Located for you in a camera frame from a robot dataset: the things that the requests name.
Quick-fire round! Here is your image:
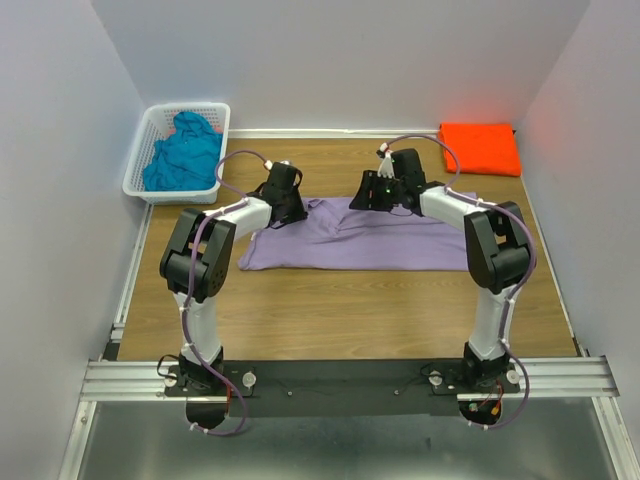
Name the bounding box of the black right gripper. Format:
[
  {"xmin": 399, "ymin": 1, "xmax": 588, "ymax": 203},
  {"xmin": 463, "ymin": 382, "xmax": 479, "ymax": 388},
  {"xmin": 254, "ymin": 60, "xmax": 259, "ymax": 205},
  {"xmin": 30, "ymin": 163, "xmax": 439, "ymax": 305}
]
[{"xmin": 346, "ymin": 170, "xmax": 403, "ymax": 213}]

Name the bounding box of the purple t shirt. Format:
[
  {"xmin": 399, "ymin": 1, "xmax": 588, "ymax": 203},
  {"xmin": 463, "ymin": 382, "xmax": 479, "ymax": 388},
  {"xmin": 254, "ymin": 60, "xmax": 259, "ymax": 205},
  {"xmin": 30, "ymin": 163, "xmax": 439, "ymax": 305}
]
[{"xmin": 238, "ymin": 197, "xmax": 468, "ymax": 272}]

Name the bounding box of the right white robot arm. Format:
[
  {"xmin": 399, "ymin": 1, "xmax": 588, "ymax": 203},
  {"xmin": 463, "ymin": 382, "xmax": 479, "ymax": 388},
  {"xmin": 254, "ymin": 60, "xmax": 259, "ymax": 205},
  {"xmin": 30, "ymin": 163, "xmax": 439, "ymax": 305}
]
[{"xmin": 349, "ymin": 144, "xmax": 537, "ymax": 392}]

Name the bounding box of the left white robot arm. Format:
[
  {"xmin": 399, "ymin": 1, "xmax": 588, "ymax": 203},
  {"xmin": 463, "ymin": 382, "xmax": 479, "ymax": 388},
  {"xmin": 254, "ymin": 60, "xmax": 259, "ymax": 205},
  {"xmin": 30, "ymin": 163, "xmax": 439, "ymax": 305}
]
[{"xmin": 159, "ymin": 162, "xmax": 307, "ymax": 395}]

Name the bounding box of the folded orange t shirt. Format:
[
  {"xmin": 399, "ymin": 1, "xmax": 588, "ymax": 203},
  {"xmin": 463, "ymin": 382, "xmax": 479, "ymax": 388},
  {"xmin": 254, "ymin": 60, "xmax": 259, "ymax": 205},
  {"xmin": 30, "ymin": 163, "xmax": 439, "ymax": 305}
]
[{"xmin": 438, "ymin": 123, "xmax": 522, "ymax": 177}]

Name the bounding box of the teal t shirt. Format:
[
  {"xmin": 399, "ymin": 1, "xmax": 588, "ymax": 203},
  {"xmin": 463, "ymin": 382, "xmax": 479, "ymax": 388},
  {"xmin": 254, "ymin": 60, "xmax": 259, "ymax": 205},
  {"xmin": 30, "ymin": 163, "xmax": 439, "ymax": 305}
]
[{"xmin": 143, "ymin": 111, "xmax": 223, "ymax": 192}]

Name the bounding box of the white plastic laundry basket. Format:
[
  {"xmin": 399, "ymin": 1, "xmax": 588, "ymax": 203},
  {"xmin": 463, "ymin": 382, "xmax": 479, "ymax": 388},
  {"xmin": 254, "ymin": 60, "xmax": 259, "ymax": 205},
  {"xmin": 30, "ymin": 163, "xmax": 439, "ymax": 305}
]
[{"xmin": 122, "ymin": 102, "xmax": 231, "ymax": 204}]

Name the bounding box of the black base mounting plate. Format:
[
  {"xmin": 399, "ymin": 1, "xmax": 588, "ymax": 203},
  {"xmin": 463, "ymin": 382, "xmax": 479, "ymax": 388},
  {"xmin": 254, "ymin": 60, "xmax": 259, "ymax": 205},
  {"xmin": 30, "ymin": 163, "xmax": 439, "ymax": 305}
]
[{"xmin": 162, "ymin": 358, "xmax": 523, "ymax": 418}]

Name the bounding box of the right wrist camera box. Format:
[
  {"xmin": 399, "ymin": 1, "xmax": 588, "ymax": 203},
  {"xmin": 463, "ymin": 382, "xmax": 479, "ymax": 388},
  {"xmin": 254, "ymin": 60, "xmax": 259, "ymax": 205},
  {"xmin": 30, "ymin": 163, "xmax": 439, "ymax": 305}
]
[{"xmin": 376, "ymin": 143, "xmax": 395, "ymax": 179}]

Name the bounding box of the aluminium rail frame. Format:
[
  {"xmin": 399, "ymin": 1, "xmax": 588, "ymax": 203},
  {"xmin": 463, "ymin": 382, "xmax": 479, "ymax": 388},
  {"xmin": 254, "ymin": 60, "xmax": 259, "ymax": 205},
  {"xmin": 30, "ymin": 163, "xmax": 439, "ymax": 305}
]
[{"xmin": 57, "ymin": 354, "xmax": 640, "ymax": 480}]

